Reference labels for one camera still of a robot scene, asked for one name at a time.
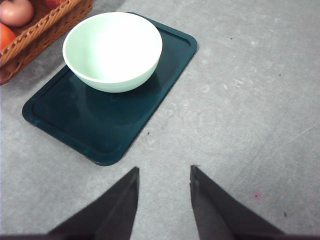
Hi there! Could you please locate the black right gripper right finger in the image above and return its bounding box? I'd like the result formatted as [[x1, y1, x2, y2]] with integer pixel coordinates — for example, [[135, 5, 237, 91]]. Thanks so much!
[[189, 165, 314, 240]]

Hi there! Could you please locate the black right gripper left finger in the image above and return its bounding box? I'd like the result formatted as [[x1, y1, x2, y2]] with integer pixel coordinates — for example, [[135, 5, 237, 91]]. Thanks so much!
[[19, 166, 140, 240]]

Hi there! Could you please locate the pale green ceramic bowl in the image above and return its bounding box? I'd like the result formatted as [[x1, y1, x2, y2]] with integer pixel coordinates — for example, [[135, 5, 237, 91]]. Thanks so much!
[[62, 11, 163, 93]]

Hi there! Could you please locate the beige egg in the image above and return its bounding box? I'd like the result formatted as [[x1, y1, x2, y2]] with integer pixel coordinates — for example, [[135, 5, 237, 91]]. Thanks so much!
[[0, 0, 35, 27]]

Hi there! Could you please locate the brown wicker basket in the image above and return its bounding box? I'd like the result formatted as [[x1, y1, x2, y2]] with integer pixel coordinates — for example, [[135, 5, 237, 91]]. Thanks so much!
[[0, 0, 94, 85]]

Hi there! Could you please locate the dark teal rectangular tray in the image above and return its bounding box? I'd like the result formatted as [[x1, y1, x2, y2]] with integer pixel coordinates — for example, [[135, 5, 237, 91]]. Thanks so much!
[[22, 12, 198, 166]]

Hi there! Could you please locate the orange tangerine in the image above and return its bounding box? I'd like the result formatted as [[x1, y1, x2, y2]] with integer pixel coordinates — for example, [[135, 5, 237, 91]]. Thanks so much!
[[0, 22, 17, 52]]

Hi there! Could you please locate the red yellow apple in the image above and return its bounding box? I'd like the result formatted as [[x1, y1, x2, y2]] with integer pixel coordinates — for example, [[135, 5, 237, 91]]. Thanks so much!
[[44, 0, 66, 11]]

